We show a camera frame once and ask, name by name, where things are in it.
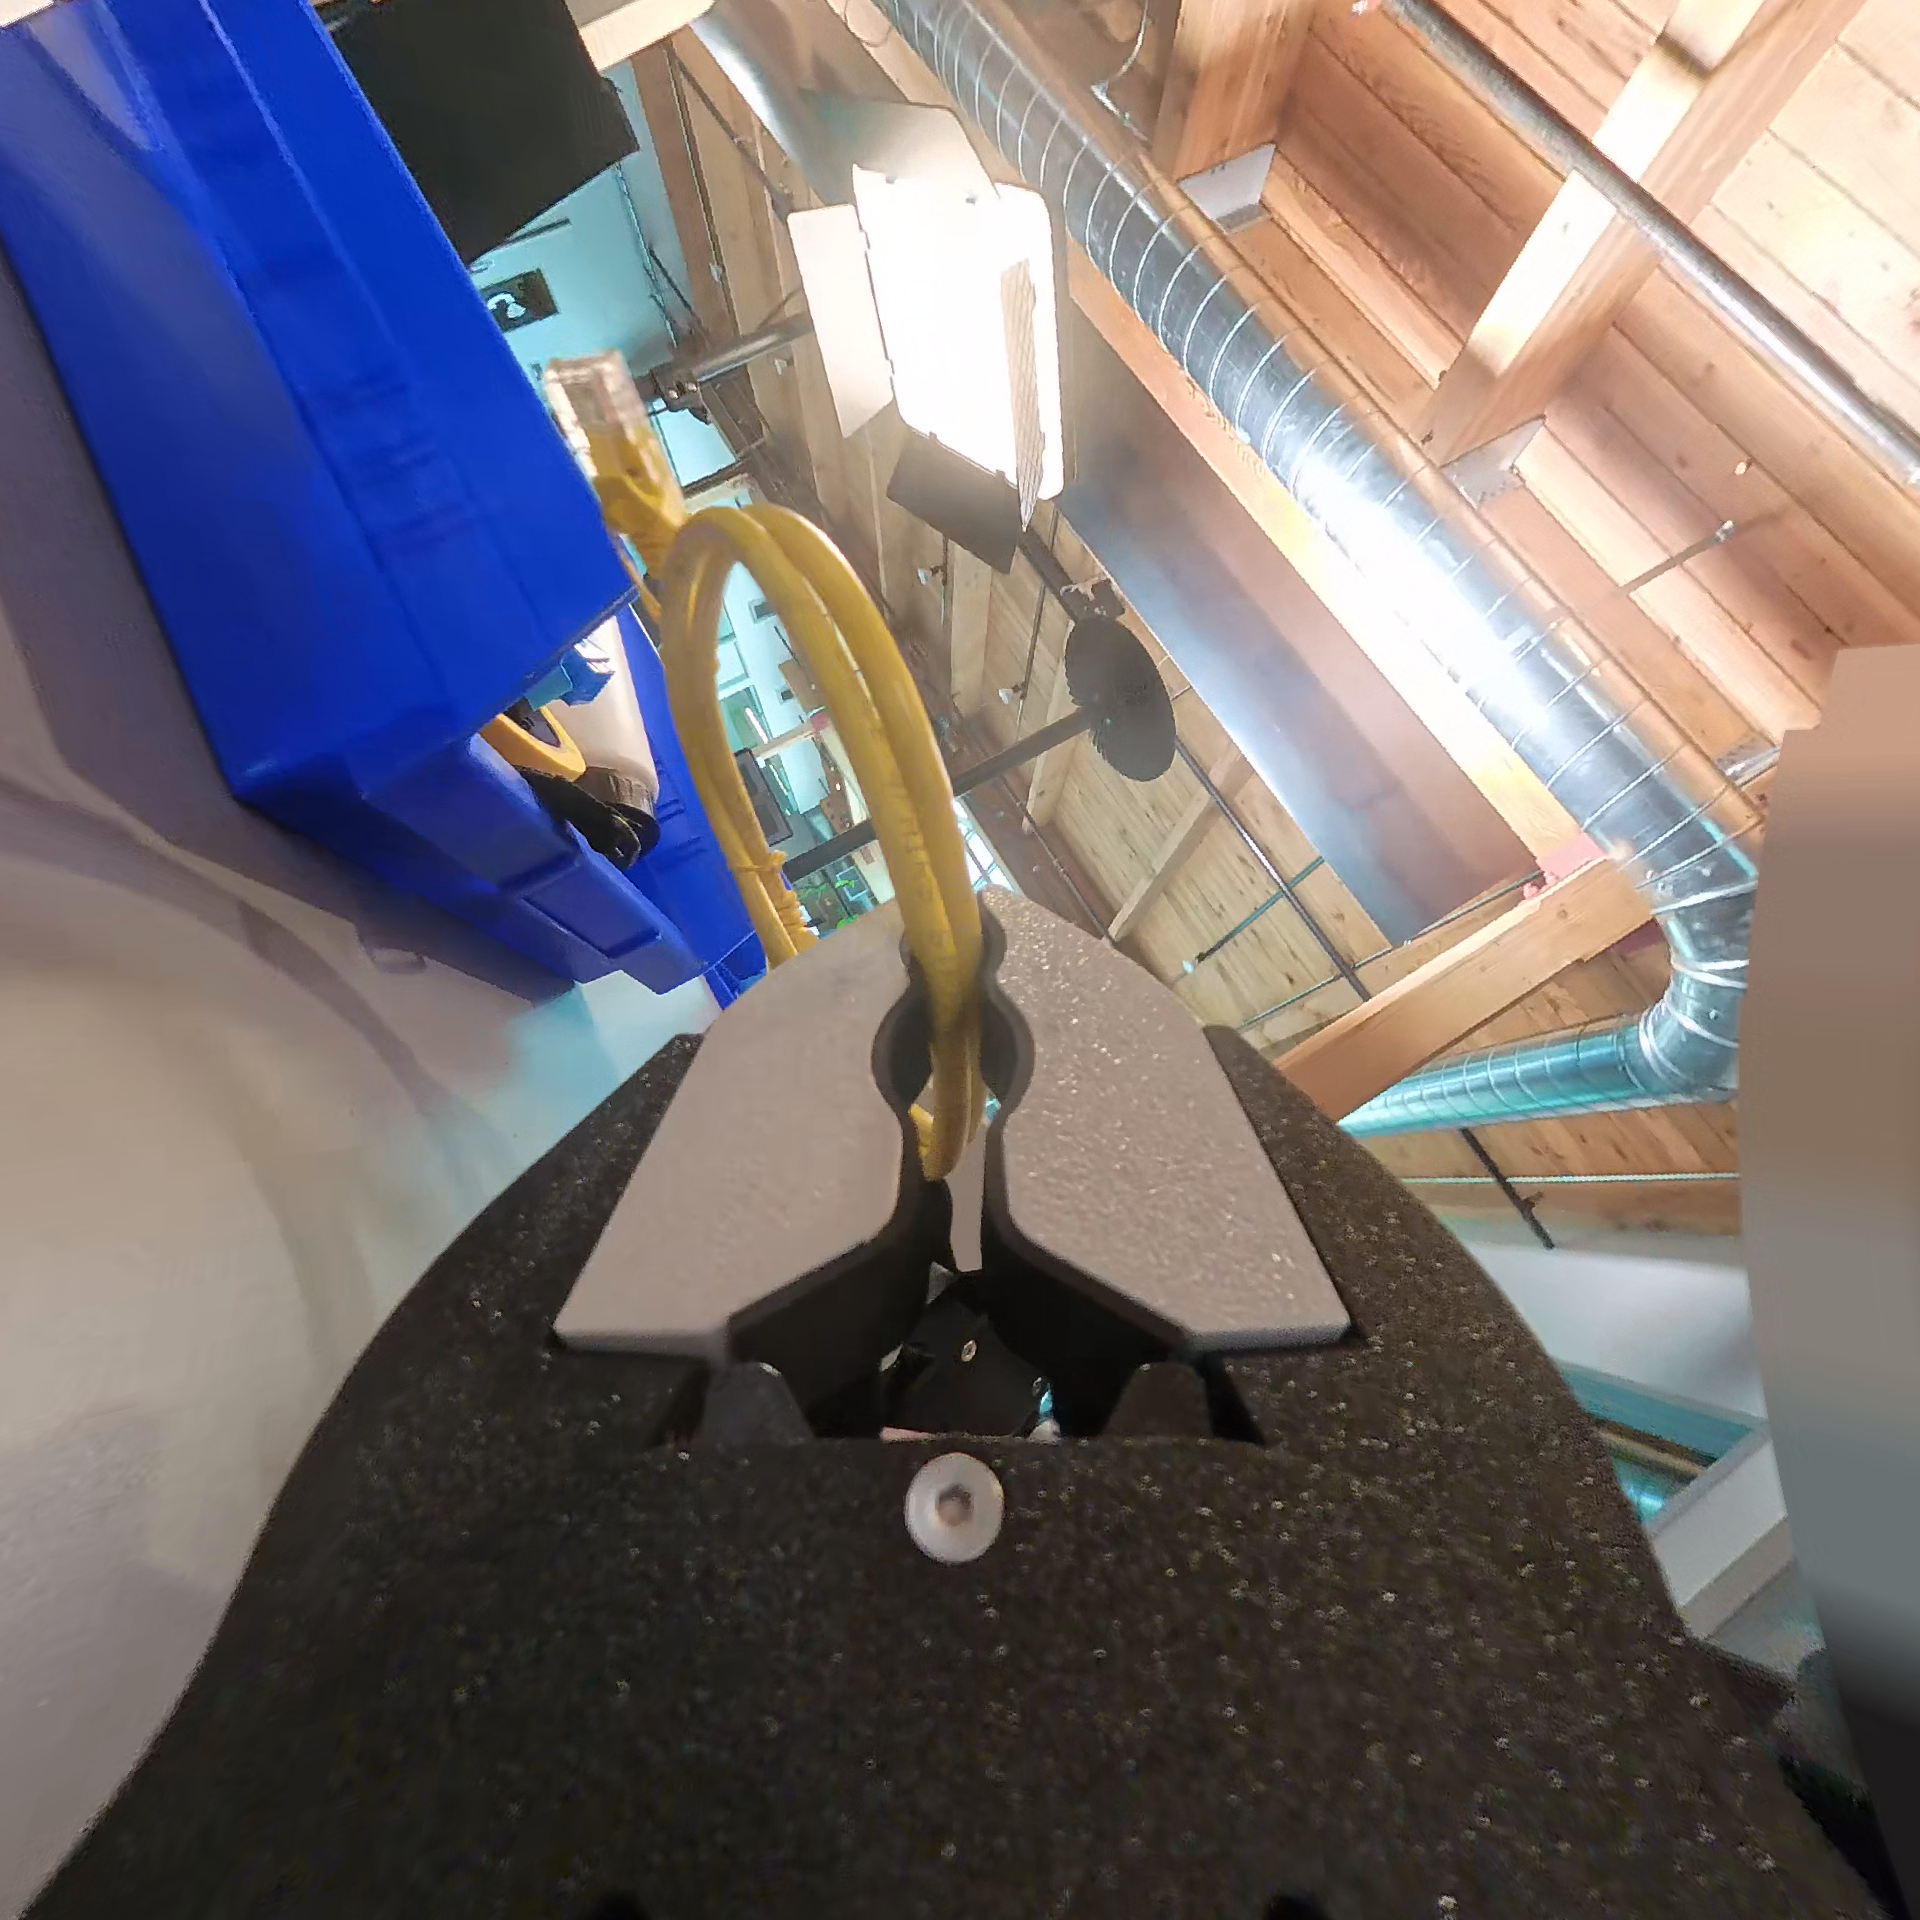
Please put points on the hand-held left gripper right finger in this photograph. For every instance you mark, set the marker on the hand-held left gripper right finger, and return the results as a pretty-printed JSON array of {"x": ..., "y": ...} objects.
[{"x": 1170, "y": 1169}]

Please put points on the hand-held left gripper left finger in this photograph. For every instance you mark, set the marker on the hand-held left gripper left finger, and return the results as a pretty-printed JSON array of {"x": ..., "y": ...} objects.
[{"x": 734, "y": 1169}]

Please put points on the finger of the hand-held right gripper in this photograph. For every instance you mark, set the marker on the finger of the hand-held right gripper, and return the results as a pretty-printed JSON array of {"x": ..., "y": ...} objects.
[{"x": 1835, "y": 1199}]

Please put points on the blue storage bin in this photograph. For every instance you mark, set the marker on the blue storage bin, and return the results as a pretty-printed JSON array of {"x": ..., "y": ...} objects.
[{"x": 302, "y": 452}]

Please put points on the black ceiling rod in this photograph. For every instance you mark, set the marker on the black ceiling rod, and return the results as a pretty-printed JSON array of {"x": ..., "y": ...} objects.
[{"x": 1349, "y": 960}]

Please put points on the yellow tape roll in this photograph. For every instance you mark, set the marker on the yellow tape roll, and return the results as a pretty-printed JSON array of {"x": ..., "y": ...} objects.
[{"x": 527, "y": 746}]

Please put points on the black round disc stand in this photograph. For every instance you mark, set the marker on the black round disc stand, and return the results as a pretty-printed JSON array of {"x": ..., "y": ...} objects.
[{"x": 1116, "y": 696}]

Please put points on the dark hanging ceiling panel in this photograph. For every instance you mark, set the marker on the dark hanging ceiling panel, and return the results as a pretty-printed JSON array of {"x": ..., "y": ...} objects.
[{"x": 1275, "y": 645}]

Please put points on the black light stand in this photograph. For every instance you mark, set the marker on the black light stand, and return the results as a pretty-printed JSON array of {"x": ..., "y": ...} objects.
[{"x": 730, "y": 359}]

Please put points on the studio light panel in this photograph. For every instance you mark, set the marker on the studio light panel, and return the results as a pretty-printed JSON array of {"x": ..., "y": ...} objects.
[{"x": 962, "y": 315}]

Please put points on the grey metal ceiling pipe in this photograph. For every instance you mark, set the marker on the grey metal ceiling pipe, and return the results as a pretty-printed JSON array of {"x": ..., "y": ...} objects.
[{"x": 1651, "y": 209}]

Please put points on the black backdrop board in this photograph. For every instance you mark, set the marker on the black backdrop board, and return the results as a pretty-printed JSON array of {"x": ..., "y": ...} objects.
[{"x": 481, "y": 105}]

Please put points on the wooden support post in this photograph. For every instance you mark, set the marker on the wooden support post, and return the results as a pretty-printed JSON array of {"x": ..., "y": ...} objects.
[{"x": 1469, "y": 975}]

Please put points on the silver spiral duct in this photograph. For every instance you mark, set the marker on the silver spiral duct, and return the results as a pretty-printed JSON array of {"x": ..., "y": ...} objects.
[{"x": 1349, "y": 481}]

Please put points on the black wall poster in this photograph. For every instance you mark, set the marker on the black wall poster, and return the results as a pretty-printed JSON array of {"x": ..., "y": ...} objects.
[{"x": 520, "y": 297}]

